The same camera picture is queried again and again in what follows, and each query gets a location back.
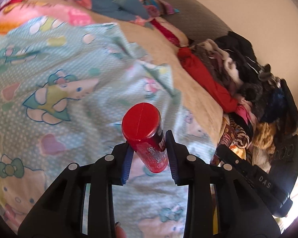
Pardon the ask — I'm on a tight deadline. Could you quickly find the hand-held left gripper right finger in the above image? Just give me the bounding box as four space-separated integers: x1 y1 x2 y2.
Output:
165 130 281 238

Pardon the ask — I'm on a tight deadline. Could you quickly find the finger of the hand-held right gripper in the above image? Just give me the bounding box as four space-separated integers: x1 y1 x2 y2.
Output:
215 144 258 179

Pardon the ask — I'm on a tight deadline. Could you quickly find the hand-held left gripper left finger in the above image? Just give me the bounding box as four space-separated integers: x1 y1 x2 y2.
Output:
17 141 134 238

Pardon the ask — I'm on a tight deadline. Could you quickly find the brown snack packet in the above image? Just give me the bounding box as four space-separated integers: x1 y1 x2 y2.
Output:
211 120 239 165

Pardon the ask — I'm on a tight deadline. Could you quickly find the red snack can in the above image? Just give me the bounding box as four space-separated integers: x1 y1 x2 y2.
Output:
121 102 169 173

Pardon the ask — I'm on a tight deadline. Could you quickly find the person's left hand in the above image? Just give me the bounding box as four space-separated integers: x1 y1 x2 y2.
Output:
114 221 127 238

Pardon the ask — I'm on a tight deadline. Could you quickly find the bed with beige sheet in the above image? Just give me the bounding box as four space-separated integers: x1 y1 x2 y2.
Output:
89 5 224 144

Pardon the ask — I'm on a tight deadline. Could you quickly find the pile of clothes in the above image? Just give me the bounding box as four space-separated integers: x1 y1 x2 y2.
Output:
189 31 298 169

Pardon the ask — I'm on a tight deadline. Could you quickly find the red garment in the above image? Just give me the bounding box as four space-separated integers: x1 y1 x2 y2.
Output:
177 47 239 112

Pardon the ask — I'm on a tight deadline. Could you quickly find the red and cream pillow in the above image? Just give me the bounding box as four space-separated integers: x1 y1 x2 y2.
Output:
150 17 189 47

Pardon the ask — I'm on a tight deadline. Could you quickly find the light blue cartoon blanket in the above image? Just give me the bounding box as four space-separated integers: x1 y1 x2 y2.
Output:
0 16 216 238

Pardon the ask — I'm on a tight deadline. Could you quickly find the grey padded headboard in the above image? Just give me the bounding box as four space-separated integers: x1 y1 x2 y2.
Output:
133 0 236 42

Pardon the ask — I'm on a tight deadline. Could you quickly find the striped colourful pillow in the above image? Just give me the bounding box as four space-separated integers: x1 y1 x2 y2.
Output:
141 0 180 18

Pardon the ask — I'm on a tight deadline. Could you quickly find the blue floral quilt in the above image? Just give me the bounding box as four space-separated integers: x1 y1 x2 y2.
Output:
15 0 152 26

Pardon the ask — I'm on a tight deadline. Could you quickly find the pink cartoon blanket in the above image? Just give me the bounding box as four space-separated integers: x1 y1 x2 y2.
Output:
0 0 95 35

